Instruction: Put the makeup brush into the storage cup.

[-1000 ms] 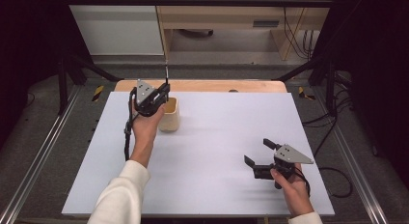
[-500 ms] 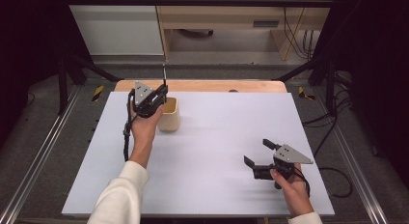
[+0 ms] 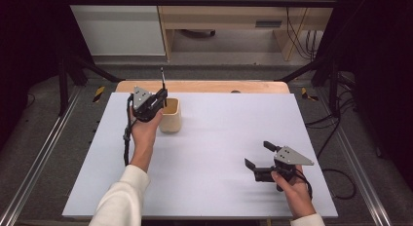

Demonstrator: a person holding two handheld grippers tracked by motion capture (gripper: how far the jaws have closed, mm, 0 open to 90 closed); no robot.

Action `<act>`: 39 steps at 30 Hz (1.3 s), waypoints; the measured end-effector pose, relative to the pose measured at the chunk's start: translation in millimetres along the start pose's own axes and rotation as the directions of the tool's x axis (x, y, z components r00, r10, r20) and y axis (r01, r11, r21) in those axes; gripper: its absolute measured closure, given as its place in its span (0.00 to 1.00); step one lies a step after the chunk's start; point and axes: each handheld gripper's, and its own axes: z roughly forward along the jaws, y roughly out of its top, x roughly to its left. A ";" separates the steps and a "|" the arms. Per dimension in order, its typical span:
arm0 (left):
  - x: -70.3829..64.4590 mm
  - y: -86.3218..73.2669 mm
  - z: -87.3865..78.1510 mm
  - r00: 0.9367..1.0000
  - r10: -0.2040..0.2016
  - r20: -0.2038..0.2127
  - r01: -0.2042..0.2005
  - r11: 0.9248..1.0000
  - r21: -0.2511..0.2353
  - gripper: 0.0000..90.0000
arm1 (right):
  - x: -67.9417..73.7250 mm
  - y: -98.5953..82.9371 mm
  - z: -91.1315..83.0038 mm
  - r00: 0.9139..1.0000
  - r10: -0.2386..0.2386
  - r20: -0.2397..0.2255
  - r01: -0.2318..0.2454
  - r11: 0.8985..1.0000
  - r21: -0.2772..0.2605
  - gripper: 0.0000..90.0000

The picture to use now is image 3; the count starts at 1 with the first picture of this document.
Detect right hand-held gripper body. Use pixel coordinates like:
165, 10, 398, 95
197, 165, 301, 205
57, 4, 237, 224
253, 145, 316, 193

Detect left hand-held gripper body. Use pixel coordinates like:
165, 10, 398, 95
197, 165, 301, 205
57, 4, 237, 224
131, 86, 165, 124

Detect thin black pen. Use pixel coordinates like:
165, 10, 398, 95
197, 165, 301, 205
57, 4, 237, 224
160, 66, 168, 108

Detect square wooden pen holder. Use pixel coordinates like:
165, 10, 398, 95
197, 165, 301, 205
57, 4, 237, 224
158, 97, 182, 133

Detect person's left hand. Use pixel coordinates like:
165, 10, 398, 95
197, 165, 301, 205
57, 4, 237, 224
129, 105, 164, 148

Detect person's right hand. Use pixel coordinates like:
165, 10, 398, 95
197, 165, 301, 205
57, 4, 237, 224
270, 165, 317, 220

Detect wooden table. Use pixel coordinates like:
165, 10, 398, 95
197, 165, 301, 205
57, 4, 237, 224
115, 80, 291, 94

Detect yellow black tape marker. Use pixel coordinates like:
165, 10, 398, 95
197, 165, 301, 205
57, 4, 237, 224
300, 87, 319, 102
93, 86, 107, 104

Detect white board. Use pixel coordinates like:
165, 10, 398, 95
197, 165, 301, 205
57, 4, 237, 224
61, 92, 339, 220

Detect white cabinet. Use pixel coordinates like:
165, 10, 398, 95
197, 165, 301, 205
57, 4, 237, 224
63, 0, 167, 57

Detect light wooden desk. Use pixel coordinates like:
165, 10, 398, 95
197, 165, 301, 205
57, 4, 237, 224
155, 0, 339, 62

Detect grey desk label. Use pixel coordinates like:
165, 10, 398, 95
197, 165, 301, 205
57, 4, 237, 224
254, 19, 283, 28

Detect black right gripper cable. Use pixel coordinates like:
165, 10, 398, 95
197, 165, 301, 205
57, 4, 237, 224
293, 169, 314, 202

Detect black floor cable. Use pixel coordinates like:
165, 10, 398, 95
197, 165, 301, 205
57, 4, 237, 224
304, 89, 358, 201

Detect aluminium floor rail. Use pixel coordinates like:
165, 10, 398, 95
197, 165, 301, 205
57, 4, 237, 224
0, 86, 83, 226
315, 87, 394, 226

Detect black frame stand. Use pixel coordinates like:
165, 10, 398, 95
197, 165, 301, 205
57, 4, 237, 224
57, 52, 125, 117
274, 55, 343, 119

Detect black horizontal frame bar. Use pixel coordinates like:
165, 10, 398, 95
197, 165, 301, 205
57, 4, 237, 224
63, 0, 339, 9

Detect hanging black cables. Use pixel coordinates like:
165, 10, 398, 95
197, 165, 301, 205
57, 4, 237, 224
282, 0, 323, 61

